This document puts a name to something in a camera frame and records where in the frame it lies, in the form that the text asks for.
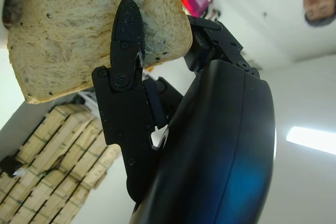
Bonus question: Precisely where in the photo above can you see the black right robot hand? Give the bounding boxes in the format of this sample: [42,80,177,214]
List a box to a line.
[91,0,277,224]

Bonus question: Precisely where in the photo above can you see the slice of bread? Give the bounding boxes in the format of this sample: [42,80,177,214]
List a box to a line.
[2,0,194,104]

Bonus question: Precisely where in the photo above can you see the ceiling light panel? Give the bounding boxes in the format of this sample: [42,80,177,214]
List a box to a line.
[285,126,336,156]

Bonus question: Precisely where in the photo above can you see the wooden crate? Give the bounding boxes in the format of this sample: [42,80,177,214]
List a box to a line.
[0,104,122,224]

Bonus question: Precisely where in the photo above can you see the person's face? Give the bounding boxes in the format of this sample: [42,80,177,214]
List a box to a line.
[274,0,336,28]

